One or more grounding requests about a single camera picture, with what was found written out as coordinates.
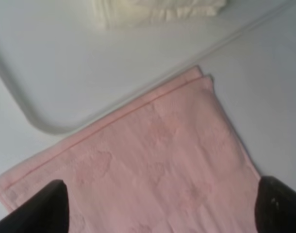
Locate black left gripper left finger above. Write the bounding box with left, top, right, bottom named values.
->
left=0, top=180, right=69, bottom=233

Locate white rectangular plastic tray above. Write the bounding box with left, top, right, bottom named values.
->
left=0, top=0, right=291, bottom=134

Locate cream white towel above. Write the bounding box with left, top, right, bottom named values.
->
left=92, top=0, right=228, bottom=29

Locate pink towel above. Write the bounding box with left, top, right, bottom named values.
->
left=0, top=67, right=260, bottom=233

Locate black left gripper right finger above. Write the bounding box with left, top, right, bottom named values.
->
left=255, top=176, right=296, bottom=233

